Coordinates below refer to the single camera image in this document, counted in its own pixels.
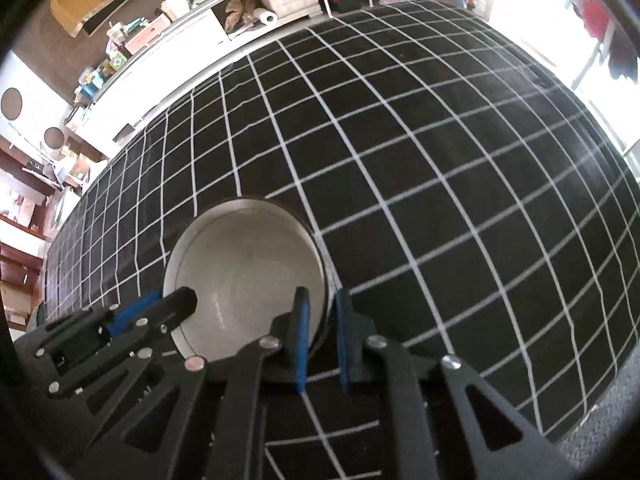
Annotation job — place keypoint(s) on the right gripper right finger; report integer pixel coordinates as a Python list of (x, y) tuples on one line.
[(439, 419)]

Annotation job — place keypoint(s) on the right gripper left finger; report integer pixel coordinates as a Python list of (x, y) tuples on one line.
[(207, 420)]

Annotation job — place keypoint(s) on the dark patterned ceramic bowl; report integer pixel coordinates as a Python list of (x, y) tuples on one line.
[(244, 258)]

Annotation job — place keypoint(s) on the black white grid tablecloth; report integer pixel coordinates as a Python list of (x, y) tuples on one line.
[(465, 198)]

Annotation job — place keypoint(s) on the pink box on cabinet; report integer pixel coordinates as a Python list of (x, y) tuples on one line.
[(147, 34)]

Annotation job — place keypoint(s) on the paper towel roll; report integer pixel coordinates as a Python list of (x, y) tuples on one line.
[(265, 16)]

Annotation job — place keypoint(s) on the white tv cabinet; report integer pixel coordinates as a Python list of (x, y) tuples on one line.
[(202, 32)]

